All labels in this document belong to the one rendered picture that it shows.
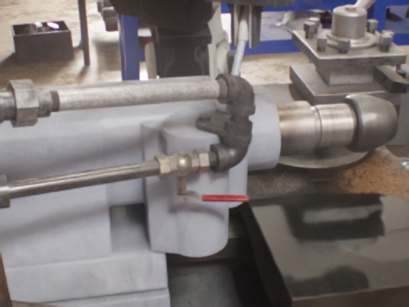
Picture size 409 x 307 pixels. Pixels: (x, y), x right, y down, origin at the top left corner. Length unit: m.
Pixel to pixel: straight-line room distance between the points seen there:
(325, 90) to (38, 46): 3.63
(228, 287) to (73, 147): 0.50
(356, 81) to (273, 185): 0.26
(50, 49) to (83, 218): 3.85
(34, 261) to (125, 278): 0.12
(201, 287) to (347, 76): 0.47
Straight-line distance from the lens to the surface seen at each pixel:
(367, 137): 0.93
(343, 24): 1.16
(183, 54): 1.53
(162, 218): 0.81
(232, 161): 0.73
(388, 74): 1.18
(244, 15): 0.83
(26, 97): 0.60
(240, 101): 0.72
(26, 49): 4.63
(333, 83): 1.17
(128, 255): 0.84
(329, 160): 1.15
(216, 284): 1.19
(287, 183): 1.10
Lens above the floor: 1.48
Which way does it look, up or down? 28 degrees down
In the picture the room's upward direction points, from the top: straight up
